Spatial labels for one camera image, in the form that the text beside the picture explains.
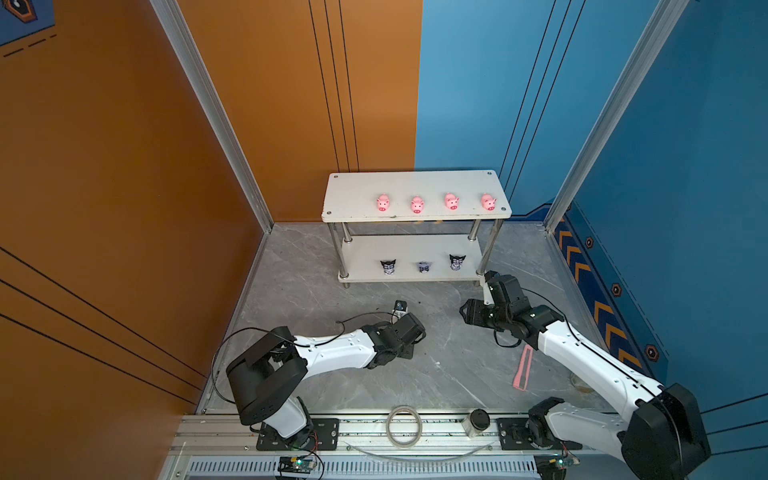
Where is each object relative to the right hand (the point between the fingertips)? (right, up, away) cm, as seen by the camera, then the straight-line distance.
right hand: (464, 311), depth 84 cm
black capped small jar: (-1, -22, -15) cm, 27 cm away
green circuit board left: (-44, -34, -13) cm, 57 cm away
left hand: (-16, -9, +3) cm, 19 cm away
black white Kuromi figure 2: (-22, +12, +10) cm, 27 cm away
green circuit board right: (+20, -33, -14) cm, 41 cm away
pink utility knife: (+15, -17, -2) cm, 23 cm away
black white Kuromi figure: (0, +14, +11) cm, 17 cm away
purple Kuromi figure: (-10, +12, +12) cm, 20 cm away
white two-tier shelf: (-11, +27, +37) cm, 47 cm away
